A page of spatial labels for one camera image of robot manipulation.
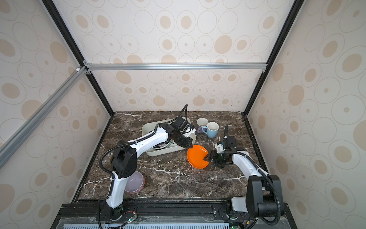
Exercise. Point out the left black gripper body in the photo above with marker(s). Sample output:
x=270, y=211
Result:
x=181, y=140

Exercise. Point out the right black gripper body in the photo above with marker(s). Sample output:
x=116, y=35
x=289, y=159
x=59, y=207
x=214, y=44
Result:
x=219, y=159

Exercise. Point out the black plate orange rim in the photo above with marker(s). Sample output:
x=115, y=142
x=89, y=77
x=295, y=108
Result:
x=196, y=157

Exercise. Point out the light blue ceramic mug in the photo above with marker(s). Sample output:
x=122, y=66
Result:
x=211, y=129

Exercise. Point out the white plate dark green rim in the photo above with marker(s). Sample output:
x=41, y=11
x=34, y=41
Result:
x=162, y=145

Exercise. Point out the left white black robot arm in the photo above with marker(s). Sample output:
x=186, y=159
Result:
x=120, y=162

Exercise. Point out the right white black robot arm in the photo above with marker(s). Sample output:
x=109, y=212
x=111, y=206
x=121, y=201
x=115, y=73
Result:
x=264, y=199

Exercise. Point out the purple ceramic mug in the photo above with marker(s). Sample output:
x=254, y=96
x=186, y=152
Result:
x=201, y=123

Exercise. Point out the purple bowl red rim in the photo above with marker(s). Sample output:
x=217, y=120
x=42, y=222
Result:
x=135, y=183

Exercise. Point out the horizontal aluminium frame bar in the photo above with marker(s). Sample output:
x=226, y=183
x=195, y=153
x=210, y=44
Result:
x=173, y=67

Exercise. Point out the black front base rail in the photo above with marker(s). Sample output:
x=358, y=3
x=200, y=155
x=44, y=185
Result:
x=155, y=214

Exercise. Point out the left slanted aluminium frame bar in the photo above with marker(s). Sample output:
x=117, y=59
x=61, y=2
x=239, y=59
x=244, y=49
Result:
x=18, y=138

